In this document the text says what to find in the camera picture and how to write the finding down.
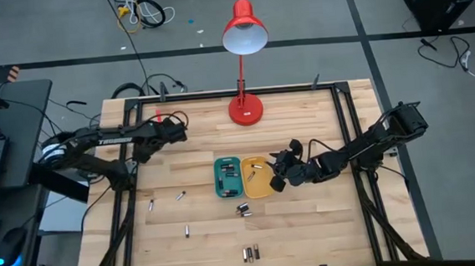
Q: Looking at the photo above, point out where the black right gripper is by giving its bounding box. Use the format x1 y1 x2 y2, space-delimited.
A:
265 136 324 194

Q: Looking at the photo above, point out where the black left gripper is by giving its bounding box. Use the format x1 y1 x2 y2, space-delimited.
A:
131 129 166 165

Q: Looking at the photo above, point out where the yellow plastic bin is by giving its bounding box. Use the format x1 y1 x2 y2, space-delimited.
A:
239 154 277 201

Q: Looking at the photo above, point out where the teal plastic bin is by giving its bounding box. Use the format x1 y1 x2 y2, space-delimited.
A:
212 156 245 201

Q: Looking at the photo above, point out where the red desk lamp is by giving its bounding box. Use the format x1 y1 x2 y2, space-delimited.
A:
218 0 276 129

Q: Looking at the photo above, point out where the black desk leg bar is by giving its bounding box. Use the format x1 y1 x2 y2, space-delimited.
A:
28 160 91 207

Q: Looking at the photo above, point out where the black desk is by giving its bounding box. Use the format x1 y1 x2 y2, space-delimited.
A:
0 77 67 266

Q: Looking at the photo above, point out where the orange striped tape piece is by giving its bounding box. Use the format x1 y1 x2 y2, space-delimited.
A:
6 64 22 83

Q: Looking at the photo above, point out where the black computer mouse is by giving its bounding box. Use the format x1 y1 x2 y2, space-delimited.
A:
0 226 30 266

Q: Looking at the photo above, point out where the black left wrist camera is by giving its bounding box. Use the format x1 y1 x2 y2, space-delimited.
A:
161 117 190 144

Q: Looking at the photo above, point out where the thick black cable loop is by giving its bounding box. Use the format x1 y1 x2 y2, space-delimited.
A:
110 81 147 100

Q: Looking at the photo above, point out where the thin black cable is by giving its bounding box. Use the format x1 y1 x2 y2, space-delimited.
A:
140 71 189 97

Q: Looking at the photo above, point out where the black aluminium table frame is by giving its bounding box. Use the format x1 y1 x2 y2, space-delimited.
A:
67 76 431 266

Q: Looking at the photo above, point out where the long black floor cable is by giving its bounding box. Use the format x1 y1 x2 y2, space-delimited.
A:
103 0 152 99

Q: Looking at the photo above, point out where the black cable coil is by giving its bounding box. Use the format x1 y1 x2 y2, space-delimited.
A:
135 0 168 31

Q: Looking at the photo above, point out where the yellow cable with plug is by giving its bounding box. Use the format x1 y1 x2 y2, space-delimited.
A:
115 4 143 36

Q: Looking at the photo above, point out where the black cable with plug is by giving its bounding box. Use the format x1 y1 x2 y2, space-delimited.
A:
417 34 473 73

